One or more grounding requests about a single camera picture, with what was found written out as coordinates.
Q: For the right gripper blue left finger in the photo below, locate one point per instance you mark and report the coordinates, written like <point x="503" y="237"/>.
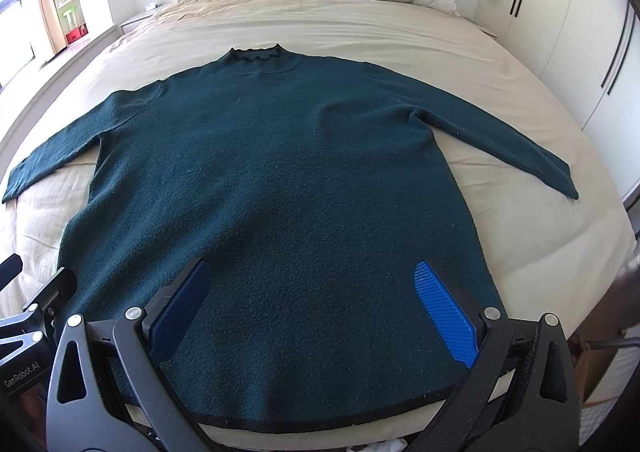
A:
<point x="173" y="308"/>

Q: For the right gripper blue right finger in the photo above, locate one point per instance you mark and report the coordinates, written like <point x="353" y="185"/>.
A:
<point x="456" y="317"/>

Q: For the dark green knit sweater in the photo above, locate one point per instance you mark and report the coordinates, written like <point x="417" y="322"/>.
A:
<point x="313" y="186"/>

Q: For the beige bed sheet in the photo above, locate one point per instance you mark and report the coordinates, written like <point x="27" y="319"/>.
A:
<point x="545" y="253"/>

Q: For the red storage box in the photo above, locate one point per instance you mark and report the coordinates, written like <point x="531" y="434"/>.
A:
<point x="76" y="34"/>

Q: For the white bedside table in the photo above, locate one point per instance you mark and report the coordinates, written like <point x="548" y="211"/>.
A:
<point x="133" y="22"/>

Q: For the white wardrobe with black handles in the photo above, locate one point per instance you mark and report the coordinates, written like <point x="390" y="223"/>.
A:
<point x="586" y="52"/>

